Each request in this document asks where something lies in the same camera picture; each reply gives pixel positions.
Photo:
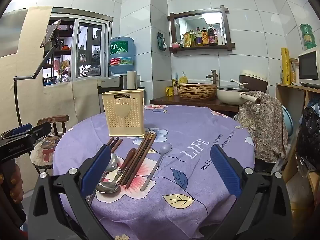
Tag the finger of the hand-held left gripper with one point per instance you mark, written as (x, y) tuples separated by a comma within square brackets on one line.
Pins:
[(22, 129), (41, 131)]

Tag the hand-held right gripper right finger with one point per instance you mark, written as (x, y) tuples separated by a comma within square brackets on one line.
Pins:
[(226, 170)]

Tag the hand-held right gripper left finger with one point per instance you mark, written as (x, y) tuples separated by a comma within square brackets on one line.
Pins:
[(97, 170)]

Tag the metal spoon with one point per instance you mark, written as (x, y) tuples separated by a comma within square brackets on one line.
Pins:
[(107, 187), (113, 161)]

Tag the brown wooden chopstick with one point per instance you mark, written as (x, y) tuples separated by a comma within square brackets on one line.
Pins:
[(114, 144), (118, 145)]

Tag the dark wooden spatula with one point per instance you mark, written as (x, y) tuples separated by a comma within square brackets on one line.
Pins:
[(110, 142)]

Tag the dark wooden spoon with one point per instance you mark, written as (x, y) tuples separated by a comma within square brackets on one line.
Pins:
[(131, 153)]

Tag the bundle of wooden chopsticks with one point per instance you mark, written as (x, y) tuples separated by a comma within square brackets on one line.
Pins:
[(140, 155)]

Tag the cream plastic utensil holder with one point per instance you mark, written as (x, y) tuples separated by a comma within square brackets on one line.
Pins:
[(123, 115)]

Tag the grey plastic spoon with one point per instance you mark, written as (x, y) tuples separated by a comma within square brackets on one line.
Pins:
[(166, 148)]

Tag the person's left hand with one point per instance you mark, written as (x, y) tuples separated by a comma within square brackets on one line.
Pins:
[(18, 185)]

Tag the wooden chair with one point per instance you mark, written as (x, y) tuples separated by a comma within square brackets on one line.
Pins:
[(53, 120)]

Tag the cat print seat cushion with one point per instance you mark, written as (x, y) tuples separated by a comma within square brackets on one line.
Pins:
[(46, 150)]

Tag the beige cardboard sheet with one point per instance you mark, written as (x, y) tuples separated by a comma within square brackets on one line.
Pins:
[(32, 97)]

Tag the purple floral tablecloth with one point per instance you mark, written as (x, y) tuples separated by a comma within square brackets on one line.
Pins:
[(185, 140)]

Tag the floral paisley cloth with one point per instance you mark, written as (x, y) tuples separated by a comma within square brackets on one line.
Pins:
[(265, 125)]

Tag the cream pan with lid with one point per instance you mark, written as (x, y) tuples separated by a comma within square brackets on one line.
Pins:
[(228, 97)]

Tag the light blue basin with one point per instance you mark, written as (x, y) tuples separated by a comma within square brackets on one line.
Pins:
[(287, 120)]

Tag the woven brown basin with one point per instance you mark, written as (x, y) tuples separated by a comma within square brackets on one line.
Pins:
[(196, 92)]

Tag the grey water dispenser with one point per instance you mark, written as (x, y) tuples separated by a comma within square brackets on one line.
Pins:
[(110, 82)]

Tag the black plastic bag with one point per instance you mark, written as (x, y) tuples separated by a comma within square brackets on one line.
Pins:
[(310, 135)]

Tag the patterned small cup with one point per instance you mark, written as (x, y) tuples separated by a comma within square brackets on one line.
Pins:
[(176, 90)]

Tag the bronze faucet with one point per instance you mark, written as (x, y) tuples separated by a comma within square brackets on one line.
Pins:
[(213, 76)]

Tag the cream brown rice cooker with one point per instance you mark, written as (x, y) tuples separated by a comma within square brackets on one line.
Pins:
[(253, 78)]

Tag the paper towel roll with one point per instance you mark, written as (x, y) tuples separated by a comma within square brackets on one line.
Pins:
[(131, 80)]

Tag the light wooden shelf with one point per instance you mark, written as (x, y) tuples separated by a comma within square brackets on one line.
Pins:
[(292, 100)]

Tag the yellow mug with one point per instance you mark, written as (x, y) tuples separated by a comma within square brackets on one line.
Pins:
[(169, 91)]

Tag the smartphone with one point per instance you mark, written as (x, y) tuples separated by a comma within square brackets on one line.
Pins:
[(51, 33)]

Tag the yellow soap dispenser bottle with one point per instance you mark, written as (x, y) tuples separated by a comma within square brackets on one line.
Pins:
[(183, 79)]

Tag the blue toothbrush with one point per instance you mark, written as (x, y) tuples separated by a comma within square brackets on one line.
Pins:
[(176, 78)]

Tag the blue water jug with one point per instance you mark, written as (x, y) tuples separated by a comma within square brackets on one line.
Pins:
[(121, 55)]

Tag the yellow plastic roll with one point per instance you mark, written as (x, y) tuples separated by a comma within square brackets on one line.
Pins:
[(285, 66)]

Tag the glass jar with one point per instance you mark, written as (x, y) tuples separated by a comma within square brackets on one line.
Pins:
[(294, 71)]

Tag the dark wooden mirror shelf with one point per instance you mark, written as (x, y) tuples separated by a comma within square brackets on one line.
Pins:
[(200, 47)]

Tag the white microwave oven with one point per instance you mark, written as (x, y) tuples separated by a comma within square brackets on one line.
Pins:
[(308, 67)]

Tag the dark soy sauce bottle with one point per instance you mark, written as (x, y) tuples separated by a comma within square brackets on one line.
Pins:
[(212, 37)]

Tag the orange label bottle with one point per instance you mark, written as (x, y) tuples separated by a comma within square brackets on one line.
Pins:
[(205, 38)]

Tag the purple label bottle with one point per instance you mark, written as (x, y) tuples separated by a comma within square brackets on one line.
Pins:
[(198, 38)]

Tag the pink bowl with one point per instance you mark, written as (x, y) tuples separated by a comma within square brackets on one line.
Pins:
[(175, 45)]

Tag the yellow oil bottle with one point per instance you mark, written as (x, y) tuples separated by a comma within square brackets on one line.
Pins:
[(192, 38)]

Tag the yellow seasoning bag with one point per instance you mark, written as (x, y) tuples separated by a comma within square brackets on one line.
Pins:
[(185, 40)]

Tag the green hanging packet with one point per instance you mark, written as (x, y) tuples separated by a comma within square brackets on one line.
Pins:
[(161, 42)]

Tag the stack of green cups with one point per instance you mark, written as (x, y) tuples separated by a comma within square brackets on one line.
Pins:
[(308, 37)]

